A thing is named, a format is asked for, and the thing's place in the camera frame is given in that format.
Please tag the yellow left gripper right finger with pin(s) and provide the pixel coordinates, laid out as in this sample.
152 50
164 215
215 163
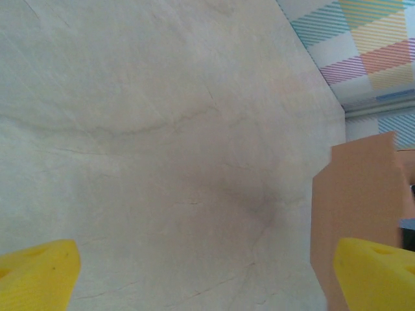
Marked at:
379 278

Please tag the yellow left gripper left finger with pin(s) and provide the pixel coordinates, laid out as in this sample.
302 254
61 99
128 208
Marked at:
35 275

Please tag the pink paper box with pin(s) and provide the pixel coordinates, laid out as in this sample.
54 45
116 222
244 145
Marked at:
356 194

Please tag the aluminium frame corner post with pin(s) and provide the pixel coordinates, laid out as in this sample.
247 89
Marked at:
379 106

